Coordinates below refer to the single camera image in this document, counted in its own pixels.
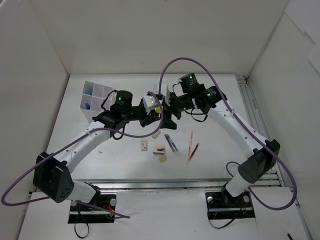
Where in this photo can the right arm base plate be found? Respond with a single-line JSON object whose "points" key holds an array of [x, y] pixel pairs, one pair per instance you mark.
{"points": [[218, 209]]}

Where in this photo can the beige long eraser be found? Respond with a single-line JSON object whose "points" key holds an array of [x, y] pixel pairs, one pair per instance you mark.
{"points": [[156, 134]]}

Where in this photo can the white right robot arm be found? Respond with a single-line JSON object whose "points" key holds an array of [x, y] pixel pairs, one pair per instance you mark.
{"points": [[260, 153]]}

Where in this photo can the aluminium rail front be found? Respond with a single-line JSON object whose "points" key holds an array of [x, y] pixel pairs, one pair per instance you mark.
{"points": [[156, 184]]}

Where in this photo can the teal cap pen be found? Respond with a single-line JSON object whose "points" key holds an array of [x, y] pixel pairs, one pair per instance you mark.
{"points": [[176, 149]]}

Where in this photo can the aluminium rail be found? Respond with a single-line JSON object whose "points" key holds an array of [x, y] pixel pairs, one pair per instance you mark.
{"points": [[156, 184], [251, 112]]}

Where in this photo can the purple cap pen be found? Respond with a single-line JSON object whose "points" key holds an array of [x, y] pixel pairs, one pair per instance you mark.
{"points": [[169, 143]]}

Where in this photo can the yellow cap black highlighter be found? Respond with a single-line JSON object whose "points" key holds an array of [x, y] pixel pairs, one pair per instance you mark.
{"points": [[158, 110]]}

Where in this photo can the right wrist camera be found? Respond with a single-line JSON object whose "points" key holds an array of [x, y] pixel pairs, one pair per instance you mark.
{"points": [[162, 92]]}

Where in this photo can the pink black eraser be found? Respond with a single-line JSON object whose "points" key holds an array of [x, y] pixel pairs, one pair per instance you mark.
{"points": [[159, 150]]}

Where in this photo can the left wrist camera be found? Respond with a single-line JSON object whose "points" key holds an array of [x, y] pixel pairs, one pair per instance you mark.
{"points": [[149, 103]]}

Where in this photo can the aluminium rail right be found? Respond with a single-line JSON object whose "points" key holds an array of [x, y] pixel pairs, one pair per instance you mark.
{"points": [[251, 112]]}

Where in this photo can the white compartment organizer box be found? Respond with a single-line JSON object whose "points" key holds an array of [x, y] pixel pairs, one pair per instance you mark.
{"points": [[102, 98]]}

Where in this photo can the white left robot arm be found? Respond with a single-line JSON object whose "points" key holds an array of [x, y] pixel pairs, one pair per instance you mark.
{"points": [[53, 172]]}

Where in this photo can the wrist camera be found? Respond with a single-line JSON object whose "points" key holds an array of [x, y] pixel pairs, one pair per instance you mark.
{"points": [[162, 92], [149, 103]]}

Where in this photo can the white eraser red label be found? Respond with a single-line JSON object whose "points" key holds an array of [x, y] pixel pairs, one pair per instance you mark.
{"points": [[143, 145]]}

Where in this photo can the pink pen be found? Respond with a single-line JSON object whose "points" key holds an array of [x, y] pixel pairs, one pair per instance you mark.
{"points": [[190, 143]]}

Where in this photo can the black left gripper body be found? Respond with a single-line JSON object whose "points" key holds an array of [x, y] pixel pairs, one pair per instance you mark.
{"points": [[149, 117]]}

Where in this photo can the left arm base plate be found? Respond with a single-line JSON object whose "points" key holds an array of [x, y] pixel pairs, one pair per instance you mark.
{"points": [[85, 214]]}

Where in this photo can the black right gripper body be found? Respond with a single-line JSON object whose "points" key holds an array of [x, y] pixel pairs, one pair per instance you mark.
{"points": [[172, 110]]}

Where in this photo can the red orange pen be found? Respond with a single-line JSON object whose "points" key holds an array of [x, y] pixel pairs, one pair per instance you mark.
{"points": [[193, 153]]}

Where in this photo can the small tan eraser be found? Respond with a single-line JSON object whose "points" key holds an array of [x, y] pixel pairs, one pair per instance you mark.
{"points": [[162, 158]]}

